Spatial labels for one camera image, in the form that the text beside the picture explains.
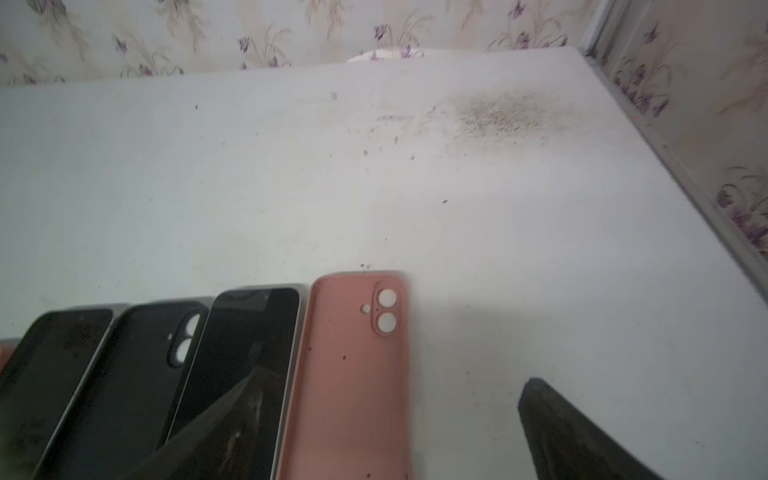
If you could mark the black phone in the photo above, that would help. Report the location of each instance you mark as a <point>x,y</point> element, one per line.
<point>42,378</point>

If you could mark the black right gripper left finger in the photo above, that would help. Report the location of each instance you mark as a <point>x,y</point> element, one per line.
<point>220,443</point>

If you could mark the aluminium frame post back right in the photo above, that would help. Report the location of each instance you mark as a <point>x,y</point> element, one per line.
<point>603,28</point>

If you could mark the pink phone case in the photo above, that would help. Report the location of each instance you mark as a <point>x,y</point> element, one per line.
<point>348,413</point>
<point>7,348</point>

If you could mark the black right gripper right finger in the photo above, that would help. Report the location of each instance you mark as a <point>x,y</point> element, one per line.
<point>565,444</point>

